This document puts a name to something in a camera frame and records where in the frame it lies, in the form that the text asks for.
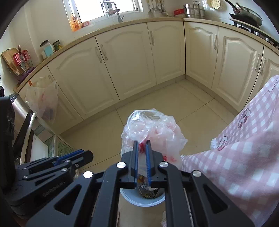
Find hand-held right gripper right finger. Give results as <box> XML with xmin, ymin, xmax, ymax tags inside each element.
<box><xmin>146</xmin><ymin>140</ymin><xmax>255</xmax><ymax>227</ymax></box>

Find white round trash bin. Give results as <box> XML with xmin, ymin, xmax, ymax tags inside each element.
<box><xmin>119</xmin><ymin>175</ymin><xmax>166</xmax><ymax>208</ymax></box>

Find black gas stove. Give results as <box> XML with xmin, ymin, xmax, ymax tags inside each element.
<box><xmin>220</xmin><ymin>17</ymin><xmax>279</xmax><ymax>49</ymax></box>

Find pile of crumpled wrappers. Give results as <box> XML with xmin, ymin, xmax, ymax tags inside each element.
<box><xmin>137</xmin><ymin>175</ymin><xmax>164</xmax><ymax>199</ymax></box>

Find orange bottle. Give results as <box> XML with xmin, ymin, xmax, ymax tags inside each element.
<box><xmin>70</xmin><ymin>14</ymin><xmax>81</xmax><ymax>32</ymax></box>

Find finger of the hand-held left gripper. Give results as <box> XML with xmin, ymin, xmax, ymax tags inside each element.
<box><xmin>15</xmin><ymin>149</ymin><xmax>84</xmax><ymax>173</ymax></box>
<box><xmin>22</xmin><ymin>150</ymin><xmax>94</xmax><ymax>182</ymax></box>

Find chrome faucet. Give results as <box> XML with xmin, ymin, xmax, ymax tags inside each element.
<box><xmin>101</xmin><ymin>1</ymin><xmax>125</xmax><ymax>23</ymax></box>

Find hanging translucent plastic bag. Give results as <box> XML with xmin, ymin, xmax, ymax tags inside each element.
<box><xmin>25</xmin><ymin>76</ymin><xmax>59</xmax><ymax>125</ymax></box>

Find pale yellow colander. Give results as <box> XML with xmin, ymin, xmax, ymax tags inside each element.
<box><xmin>207</xmin><ymin>0</ymin><xmax>225</xmax><ymax>10</ymax></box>

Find stainless steel pot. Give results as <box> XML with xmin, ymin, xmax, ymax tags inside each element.
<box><xmin>183</xmin><ymin>1</ymin><xmax>206</xmax><ymax>20</ymax></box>

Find clear pinkish plastic bag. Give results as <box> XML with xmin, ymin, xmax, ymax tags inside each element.
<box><xmin>120</xmin><ymin>108</ymin><xmax>188</xmax><ymax>171</ymax></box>

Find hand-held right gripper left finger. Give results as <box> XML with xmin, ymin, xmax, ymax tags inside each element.
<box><xmin>26</xmin><ymin>140</ymin><xmax>140</xmax><ymax>227</ymax></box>

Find beige kitchen countertop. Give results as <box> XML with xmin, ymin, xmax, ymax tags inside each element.
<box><xmin>13</xmin><ymin>17</ymin><xmax>279</xmax><ymax>92</ymax></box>

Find glass jar black lid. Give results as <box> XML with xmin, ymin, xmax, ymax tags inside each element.
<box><xmin>40</xmin><ymin>40</ymin><xmax>55</xmax><ymax>59</ymax></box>

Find cream kitchen base cabinets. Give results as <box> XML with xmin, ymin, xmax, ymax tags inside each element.
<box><xmin>13</xmin><ymin>21</ymin><xmax>279</xmax><ymax>136</ymax></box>

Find black wok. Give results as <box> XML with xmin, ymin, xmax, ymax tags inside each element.
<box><xmin>222</xmin><ymin>0</ymin><xmax>263</xmax><ymax>28</ymax></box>

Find wooden cutting board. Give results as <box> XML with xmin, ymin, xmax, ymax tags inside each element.
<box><xmin>1</xmin><ymin>47</ymin><xmax>22</xmax><ymax>76</ymax></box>

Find hanging steel utensils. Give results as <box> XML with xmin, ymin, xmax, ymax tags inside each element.
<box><xmin>146</xmin><ymin>0</ymin><xmax>169</xmax><ymax>17</ymax></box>

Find kitchen window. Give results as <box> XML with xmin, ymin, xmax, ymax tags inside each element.
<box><xmin>62</xmin><ymin>0</ymin><xmax>144</xmax><ymax>25</ymax></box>

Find red wire utensil rack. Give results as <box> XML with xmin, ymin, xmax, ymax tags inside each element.
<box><xmin>12</xmin><ymin>45</ymin><xmax>31</xmax><ymax>70</ymax></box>

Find pink checked tablecloth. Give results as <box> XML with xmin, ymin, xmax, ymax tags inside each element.
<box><xmin>161</xmin><ymin>75</ymin><xmax>279</xmax><ymax>227</ymax></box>

